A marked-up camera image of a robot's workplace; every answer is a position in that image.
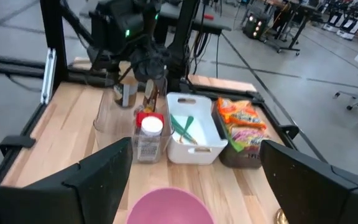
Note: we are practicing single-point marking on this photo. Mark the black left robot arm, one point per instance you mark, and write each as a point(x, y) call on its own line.
point(117, 25)

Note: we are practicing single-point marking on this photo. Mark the black metal table frame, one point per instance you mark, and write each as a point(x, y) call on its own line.
point(53, 37)

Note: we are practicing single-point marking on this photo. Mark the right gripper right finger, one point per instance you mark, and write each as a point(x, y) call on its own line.
point(322, 202)

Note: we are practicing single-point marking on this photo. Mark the white plastic bin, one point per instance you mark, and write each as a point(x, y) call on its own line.
point(197, 155)

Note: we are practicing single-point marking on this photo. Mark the seasoning jar white label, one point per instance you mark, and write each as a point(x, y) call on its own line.
point(126, 95)

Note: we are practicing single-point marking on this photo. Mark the glass jar white lid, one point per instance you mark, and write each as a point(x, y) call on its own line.
point(149, 146)

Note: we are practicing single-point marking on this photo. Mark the small glass spice jar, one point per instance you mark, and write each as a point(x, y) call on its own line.
point(151, 99)

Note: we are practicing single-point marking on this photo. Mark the lime chili shrimp ramen packet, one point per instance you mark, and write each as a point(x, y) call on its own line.
point(247, 137)

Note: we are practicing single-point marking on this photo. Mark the black equipment stand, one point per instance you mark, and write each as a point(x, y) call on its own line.
point(297, 28)

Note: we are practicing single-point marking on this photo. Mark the black box with lights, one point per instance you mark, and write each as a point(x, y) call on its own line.
point(255, 26)

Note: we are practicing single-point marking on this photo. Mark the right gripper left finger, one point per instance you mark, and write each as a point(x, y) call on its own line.
point(57, 202)

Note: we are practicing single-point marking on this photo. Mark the clear plastic bin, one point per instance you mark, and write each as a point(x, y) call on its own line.
point(110, 124)

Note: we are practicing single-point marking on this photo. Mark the pink bowl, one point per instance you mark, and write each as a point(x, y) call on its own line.
point(169, 208)

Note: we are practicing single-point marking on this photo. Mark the black side desk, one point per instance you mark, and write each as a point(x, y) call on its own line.
point(197, 25)

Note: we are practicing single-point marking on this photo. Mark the grey translucent plastic bin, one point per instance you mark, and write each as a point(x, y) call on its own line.
point(241, 160)

